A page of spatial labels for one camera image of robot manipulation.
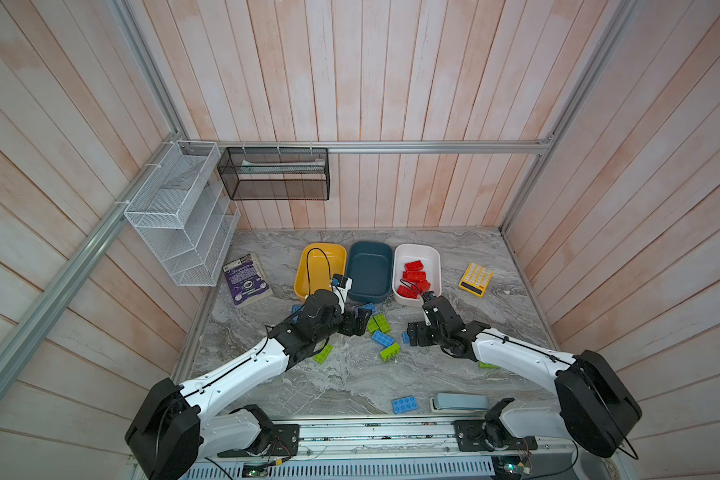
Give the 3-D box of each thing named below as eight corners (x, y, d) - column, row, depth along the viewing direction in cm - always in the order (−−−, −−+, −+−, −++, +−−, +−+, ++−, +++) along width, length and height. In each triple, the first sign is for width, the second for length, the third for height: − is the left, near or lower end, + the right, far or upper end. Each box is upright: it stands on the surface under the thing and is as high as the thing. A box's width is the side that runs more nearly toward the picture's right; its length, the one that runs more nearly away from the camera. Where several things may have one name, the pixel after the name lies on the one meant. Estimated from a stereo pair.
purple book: (236, 309, 100) (233, 304, 97) (224, 269, 111) (221, 264, 108) (273, 294, 104) (271, 289, 101) (258, 256, 115) (256, 251, 112)
